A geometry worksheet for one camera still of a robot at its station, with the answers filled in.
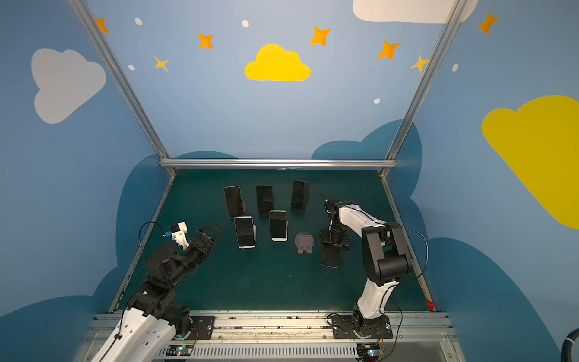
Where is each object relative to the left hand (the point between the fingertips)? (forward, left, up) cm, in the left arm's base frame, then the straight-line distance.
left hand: (224, 232), depth 73 cm
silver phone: (+8, -4, -13) cm, 16 cm away
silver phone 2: (+12, -17, -15) cm, 26 cm away
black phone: (+25, -10, -13) cm, 30 cm away
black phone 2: (+2, -38, -21) cm, 44 cm away
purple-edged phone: (+23, +3, -14) cm, 27 cm away
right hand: (+6, -40, -20) cm, 45 cm away
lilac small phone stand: (+6, -27, -18) cm, 34 cm away
